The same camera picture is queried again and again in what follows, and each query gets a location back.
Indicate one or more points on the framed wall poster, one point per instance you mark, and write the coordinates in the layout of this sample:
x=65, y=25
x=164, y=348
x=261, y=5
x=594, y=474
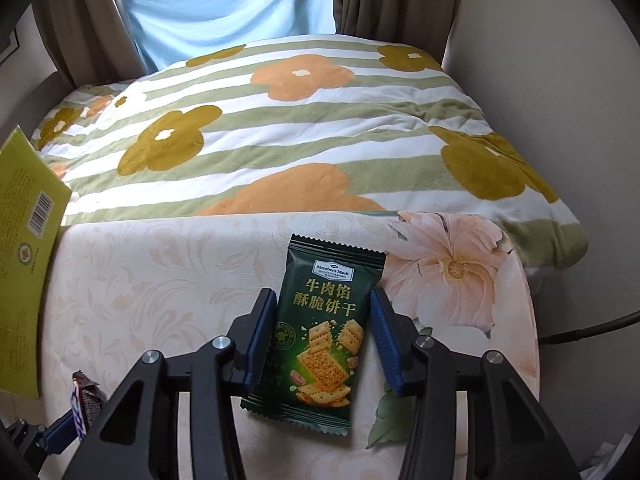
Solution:
x=7, y=45

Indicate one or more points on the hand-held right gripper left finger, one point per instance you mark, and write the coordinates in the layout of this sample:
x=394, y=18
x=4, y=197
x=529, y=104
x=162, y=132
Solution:
x=262, y=345

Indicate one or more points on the brown curtain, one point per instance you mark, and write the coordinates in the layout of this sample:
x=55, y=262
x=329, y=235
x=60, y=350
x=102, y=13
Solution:
x=395, y=0
x=80, y=15

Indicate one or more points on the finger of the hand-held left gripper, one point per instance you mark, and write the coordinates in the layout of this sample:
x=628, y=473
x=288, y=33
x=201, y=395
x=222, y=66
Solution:
x=60, y=432

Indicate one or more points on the light blue window cloth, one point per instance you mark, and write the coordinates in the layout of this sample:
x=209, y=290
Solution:
x=225, y=5

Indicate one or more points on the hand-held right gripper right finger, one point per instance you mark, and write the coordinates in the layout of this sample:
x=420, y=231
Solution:
x=387, y=345

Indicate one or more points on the dark brown chocolate bar packet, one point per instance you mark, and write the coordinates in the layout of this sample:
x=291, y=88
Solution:
x=86, y=402

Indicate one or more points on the floral tablecloth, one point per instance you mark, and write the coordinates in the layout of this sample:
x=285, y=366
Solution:
x=150, y=290

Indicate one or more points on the dark green cracker packet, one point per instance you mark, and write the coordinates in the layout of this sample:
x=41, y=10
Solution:
x=320, y=310

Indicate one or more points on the green cardboard box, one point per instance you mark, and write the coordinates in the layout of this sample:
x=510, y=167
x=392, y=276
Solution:
x=25, y=240

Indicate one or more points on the floral striped blanket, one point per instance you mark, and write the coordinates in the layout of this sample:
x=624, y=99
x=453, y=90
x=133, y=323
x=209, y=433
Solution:
x=310, y=130

